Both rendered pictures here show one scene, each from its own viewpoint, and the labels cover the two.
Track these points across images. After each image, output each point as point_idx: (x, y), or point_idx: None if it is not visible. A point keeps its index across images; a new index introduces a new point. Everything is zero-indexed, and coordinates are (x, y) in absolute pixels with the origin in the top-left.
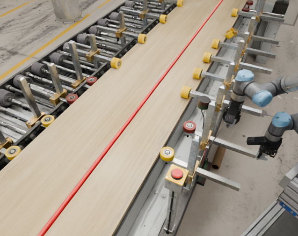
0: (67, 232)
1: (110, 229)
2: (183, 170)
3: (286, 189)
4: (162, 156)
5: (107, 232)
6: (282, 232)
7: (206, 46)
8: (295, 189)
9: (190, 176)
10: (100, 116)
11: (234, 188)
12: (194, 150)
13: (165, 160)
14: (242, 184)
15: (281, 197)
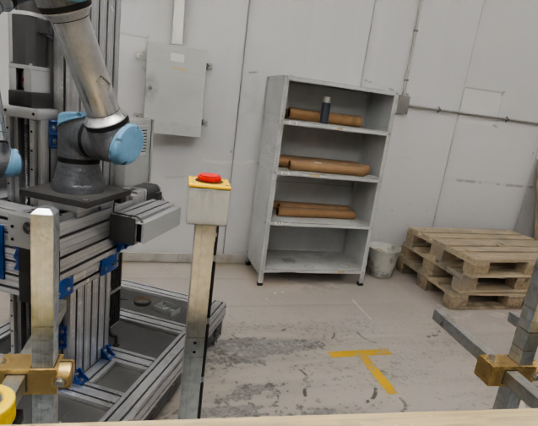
0: None
1: (326, 423)
2: (194, 177)
3: (61, 248)
4: (8, 407)
5: (337, 424)
6: (25, 412)
7: None
8: (68, 229)
9: (62, 358)
10: None
11: (63, 311)
12: (57, 247)
13: (15, 412)
14: None
15: (62, 270)
